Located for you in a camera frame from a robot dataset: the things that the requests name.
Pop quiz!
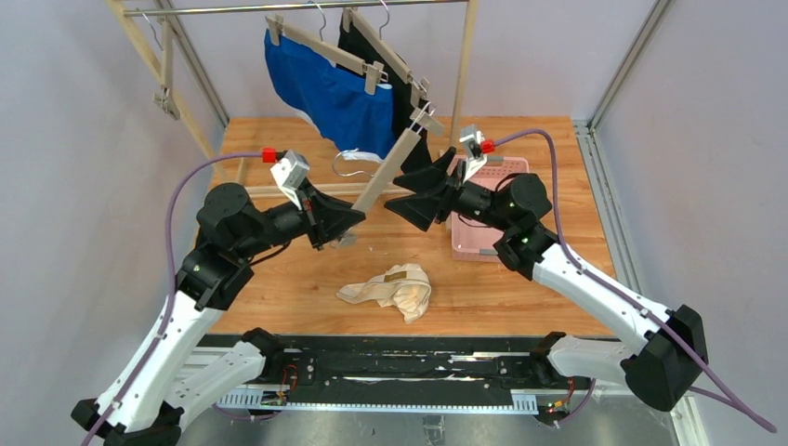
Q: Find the empty wooden clip hanger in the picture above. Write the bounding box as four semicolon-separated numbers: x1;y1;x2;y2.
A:
142;14;180;121

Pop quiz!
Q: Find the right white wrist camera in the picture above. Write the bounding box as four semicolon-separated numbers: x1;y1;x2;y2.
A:
458;124;487;182

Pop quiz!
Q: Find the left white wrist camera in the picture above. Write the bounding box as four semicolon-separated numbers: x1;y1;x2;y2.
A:
269;151;310;210

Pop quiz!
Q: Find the black underwear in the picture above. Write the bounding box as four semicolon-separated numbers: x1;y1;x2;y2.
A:
337;23;432;174

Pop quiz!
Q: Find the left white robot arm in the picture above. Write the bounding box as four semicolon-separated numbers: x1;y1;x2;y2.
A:
72;181;365;445

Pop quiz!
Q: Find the wooden clothes rack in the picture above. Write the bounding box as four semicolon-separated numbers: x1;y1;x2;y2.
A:
105;0;480;204

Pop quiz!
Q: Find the cream cotton underwear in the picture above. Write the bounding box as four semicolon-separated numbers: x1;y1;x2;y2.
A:
335;263;432;324

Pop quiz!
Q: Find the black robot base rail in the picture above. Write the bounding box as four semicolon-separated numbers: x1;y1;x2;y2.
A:
164;334;611;414

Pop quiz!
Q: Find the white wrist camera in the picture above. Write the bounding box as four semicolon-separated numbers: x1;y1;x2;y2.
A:
458;124;487;182
269;151;310;210

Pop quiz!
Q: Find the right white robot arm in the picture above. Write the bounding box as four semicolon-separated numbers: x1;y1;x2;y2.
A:
385;149;708;412

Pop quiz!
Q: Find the pink plastic basket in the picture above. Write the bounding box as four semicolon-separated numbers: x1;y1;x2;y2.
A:
446;155;530;263

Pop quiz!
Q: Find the blue underwear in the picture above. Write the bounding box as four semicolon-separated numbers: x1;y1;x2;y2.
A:
263;33;397;160

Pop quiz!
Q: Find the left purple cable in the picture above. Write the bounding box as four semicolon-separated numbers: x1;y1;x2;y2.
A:
78;147;280;446

